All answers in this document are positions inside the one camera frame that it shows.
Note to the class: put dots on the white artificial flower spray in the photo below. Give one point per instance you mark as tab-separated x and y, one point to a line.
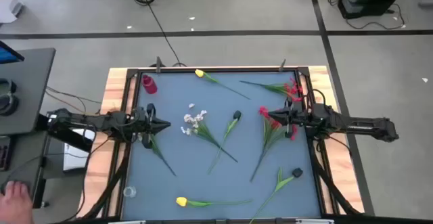
199	129
159	151

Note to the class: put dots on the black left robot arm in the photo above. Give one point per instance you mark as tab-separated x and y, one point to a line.
84	119

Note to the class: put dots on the dark grey desk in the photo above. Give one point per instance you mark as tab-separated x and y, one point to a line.
27	149
30	92

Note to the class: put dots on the black headphones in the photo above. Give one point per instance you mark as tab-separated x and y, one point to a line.
7	99

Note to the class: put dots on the red vase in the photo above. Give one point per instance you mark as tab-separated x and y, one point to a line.
149	84

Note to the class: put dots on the computer monitor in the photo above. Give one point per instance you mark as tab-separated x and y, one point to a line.
8	55

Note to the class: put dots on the black keyboard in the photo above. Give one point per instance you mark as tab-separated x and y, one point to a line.
4	153

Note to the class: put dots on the white rectangular box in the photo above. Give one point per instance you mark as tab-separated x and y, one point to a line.
76	158

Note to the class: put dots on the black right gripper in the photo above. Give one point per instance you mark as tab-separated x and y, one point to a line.
301	117

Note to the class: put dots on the black metal table frame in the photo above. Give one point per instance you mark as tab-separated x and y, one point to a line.
236	69

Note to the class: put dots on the white flat bracket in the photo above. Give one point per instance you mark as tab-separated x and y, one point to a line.
314	221
132	222

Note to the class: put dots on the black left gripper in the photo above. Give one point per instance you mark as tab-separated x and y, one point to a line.
149	126

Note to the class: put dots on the person's hand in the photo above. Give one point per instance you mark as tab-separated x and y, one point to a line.
15	207

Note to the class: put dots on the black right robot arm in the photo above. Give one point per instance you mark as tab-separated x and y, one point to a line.
358	124

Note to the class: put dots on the red artificial flower spray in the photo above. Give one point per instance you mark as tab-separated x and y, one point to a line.
280	88
270	134

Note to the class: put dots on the clear glass vase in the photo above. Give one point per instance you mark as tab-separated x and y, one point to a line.
129	191

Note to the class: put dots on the blue table mat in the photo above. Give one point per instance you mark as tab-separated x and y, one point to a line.
203	183

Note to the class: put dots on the yellow artificial tulip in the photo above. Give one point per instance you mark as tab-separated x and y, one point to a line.
181	201
200	73

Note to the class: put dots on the small grey floor object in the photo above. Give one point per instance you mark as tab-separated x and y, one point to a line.
426	3

